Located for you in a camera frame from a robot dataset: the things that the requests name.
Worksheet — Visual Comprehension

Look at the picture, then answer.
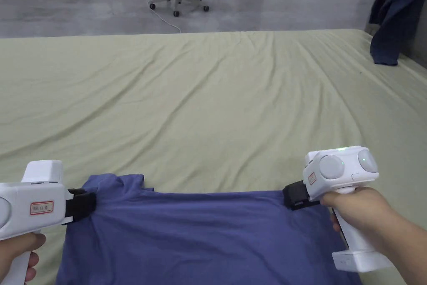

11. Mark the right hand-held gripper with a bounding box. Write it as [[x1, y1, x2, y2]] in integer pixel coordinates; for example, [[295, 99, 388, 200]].
[[282, 146, 395, 272]]

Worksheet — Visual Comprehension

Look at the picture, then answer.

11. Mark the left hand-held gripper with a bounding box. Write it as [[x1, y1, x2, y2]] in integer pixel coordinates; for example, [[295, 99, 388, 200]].
[[0, 160, 98, 285]]

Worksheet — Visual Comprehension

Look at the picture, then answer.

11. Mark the blue shirt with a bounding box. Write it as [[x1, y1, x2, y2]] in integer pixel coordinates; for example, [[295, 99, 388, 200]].
[[55, 174, 363, 285]]

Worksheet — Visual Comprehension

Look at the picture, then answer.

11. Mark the person's right forearm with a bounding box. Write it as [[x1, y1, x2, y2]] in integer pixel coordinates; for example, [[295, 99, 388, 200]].
[[383, 218, 427, 285]]

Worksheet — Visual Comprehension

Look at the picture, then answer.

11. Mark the person's left hand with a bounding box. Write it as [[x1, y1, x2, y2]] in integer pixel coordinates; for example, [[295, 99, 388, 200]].
[[0, 231, 47, 282]]

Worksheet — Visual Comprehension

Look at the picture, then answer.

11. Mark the person's right hand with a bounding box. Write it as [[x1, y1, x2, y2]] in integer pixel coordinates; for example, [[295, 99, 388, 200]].
[[319, 186, 406, 259]]

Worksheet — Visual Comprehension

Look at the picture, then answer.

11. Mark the bed with pale green sheet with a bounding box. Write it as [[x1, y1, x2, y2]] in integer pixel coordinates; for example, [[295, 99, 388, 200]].
[[0, 28, 427, 285]]

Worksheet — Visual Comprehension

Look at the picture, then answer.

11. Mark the dark blue hanging garment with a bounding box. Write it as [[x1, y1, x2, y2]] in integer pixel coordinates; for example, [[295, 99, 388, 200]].
[[368, 0, 427, 66]]

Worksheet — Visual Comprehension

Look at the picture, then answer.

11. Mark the white floor cable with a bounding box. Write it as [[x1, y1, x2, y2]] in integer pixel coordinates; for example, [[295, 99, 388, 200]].
[[149, 0, 183, 34]]

